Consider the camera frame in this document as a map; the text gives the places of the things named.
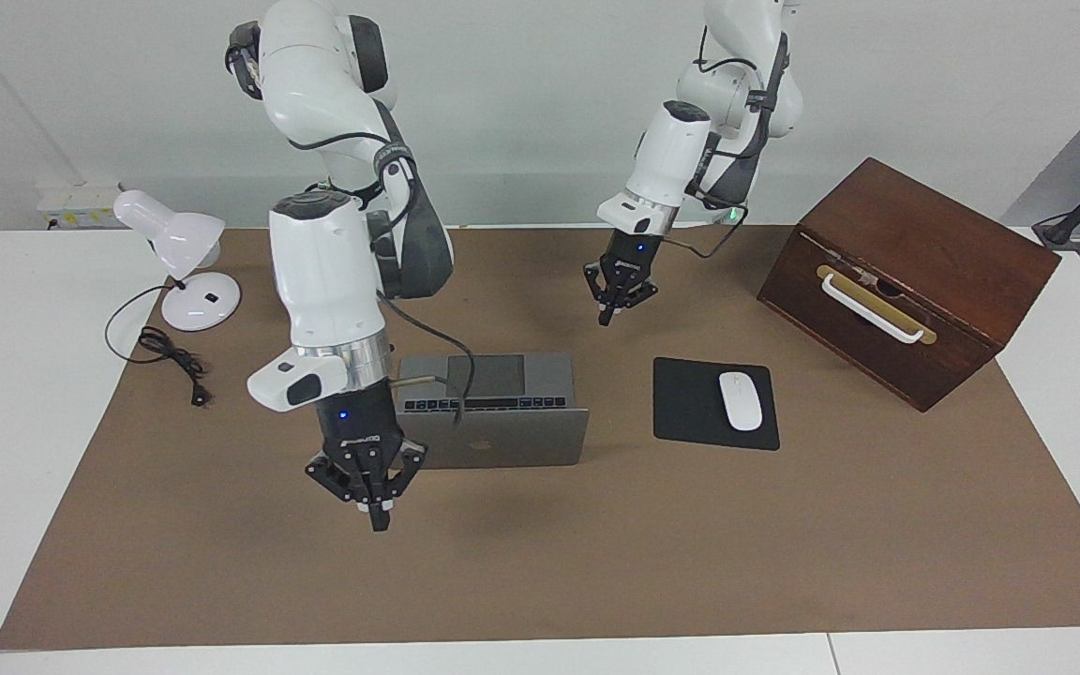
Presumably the white wall power strip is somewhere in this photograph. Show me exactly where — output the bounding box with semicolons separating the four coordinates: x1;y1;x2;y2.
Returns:
37;183;124;229

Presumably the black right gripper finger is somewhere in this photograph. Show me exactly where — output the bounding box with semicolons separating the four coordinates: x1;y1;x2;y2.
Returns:
306;457;380;533
376;448;428;533

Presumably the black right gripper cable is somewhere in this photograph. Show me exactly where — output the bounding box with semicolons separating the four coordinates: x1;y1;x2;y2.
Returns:
376;286;477;428

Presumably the white desk lamp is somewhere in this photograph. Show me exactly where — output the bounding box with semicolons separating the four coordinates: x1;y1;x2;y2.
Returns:
113;189;243;332

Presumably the brown table mat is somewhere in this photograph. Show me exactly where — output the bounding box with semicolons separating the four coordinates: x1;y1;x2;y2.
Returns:
0;225;1080;651

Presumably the white box handle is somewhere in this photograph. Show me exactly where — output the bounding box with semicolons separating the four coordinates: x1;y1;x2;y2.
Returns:
821;272;927;345

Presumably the brass plate on box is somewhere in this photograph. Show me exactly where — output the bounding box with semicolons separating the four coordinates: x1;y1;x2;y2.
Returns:
816;265;938;346

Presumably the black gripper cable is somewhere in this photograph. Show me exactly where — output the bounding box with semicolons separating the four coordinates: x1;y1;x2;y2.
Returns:
376;286;477;428
662;202;749;260

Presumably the black mouse pad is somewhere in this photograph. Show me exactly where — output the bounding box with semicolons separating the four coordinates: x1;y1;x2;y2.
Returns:
652;356;781;452

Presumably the grey aluminium laptop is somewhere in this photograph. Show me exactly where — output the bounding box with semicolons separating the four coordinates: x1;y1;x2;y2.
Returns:
397;352;590;470

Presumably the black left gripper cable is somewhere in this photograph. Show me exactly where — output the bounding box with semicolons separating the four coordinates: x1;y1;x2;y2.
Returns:
662;202;749;260

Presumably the black lamp power cable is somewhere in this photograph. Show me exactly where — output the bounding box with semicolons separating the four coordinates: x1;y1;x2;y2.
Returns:
105;284;215;409

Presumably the white computer mouse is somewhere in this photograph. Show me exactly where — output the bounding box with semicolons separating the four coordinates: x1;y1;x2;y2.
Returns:
719;372;763;432

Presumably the dark brown wooden box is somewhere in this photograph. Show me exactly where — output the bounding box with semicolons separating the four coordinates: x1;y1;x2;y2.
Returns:
757;157;1062;413

